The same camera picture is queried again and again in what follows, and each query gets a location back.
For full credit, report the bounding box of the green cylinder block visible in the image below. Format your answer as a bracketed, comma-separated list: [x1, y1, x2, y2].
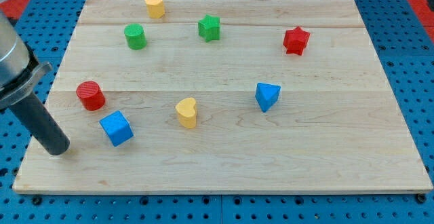
[124, 23, 147, 50]

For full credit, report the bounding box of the yellow hexagon block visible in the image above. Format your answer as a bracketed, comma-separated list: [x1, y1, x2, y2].
[144, 0, 165, 18]

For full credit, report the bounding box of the green star block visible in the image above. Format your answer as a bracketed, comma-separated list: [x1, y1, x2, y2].
[198, 14, 220, 42]

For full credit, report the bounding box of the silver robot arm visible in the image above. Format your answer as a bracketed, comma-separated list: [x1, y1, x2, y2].
[1, 14, 70, 155]

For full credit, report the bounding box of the blue cube block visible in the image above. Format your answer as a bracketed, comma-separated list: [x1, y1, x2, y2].
[99, 111, 134, 147]

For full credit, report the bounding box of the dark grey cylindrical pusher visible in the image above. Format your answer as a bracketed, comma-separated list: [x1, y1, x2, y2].
[9, 92, 70, 155]

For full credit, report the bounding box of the blue triangle block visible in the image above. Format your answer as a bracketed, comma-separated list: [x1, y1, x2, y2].
[255, 83, 281, 113]

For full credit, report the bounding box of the red cylinder block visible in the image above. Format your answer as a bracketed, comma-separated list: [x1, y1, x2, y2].
[76, 81, 106, 111]

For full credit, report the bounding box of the yellow heart block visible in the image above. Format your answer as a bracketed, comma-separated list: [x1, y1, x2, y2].
[175, 97, 197, 129]

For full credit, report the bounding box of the wooden board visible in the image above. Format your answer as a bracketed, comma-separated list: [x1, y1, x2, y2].
[13, 0, 433, 195]

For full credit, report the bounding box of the red star block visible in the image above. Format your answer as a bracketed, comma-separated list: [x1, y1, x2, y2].
[283, 26, 311, 56]

